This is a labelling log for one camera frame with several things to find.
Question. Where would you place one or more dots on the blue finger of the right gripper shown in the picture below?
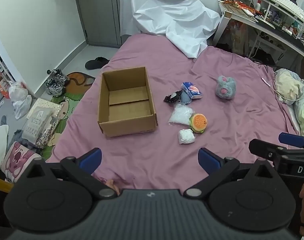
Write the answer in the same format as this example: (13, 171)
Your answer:
(291, 139)

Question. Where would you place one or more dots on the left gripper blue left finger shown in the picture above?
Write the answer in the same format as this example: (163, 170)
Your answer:
(90, 161)

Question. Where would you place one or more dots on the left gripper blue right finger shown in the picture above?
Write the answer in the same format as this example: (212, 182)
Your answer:
(209, 161)

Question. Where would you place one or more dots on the small white packet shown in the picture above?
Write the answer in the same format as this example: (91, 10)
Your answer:
(186, 136)

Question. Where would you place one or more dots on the burger plush toy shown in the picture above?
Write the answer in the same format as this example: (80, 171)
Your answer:
(198, 123)

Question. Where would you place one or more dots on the clear bag white beads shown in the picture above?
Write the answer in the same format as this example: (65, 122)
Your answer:
(181, 114)

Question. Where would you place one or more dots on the blue tissue pack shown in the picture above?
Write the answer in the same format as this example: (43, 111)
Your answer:
(192, 91)

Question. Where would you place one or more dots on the black white plush piece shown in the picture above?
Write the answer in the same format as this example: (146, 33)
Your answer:
(174, 97)

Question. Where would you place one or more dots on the grey pink plush toy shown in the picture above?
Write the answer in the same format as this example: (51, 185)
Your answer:
(226, 87)

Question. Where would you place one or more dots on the person's left hand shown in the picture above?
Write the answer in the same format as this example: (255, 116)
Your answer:
(111, 184)

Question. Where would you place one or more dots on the floral pillow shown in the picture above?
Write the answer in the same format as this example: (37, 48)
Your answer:
(290, 90)

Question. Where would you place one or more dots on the patterned storage bag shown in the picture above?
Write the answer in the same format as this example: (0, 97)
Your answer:
(42, 121)

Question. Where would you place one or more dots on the brown cardboard box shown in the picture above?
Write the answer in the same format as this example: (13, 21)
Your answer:
(126, 103)

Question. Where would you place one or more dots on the pink bear cushion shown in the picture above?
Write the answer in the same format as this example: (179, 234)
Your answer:
(16, 161)

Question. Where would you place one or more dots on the green cartoon floor mat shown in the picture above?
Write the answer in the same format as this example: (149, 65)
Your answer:
(78, 85)

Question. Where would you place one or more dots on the white plastic bag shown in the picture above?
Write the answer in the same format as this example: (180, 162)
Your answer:
(20, 98)

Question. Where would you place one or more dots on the black slipper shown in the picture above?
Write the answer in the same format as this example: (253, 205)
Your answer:
(97, 63)

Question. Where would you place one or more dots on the white desk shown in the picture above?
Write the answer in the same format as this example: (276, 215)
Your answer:
(227, 14)

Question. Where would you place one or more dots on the white keyboard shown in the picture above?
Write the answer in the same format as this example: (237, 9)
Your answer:
(291, 7)

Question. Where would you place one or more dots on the grey door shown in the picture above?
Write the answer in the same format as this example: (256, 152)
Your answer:
(100, 22)

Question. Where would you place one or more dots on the white crumpled sheet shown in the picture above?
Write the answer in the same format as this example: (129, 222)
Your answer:
(188, 24)

